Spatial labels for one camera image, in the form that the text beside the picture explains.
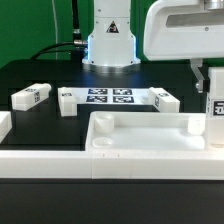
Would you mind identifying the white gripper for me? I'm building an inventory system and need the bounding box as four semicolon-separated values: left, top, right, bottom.
143;0;224;93

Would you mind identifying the white desk top tray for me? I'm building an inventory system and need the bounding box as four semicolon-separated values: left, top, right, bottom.
84;111;224;154

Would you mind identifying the white sheet with tags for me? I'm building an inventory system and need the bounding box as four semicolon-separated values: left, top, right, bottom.
69;88;149;105

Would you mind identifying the white front fence bar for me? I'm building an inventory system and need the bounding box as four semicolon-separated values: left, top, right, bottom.
0;150;224;180

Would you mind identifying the white left fence block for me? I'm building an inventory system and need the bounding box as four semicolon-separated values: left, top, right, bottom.
0;111;12;143

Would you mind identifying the black vertical cable connector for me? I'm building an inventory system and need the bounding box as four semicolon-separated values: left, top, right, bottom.
72;0;81;40

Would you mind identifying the black cable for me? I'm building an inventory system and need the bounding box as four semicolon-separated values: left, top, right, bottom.
30;40;88;61

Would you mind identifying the white thin cable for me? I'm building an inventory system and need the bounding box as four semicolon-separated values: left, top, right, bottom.
51;0;59;61

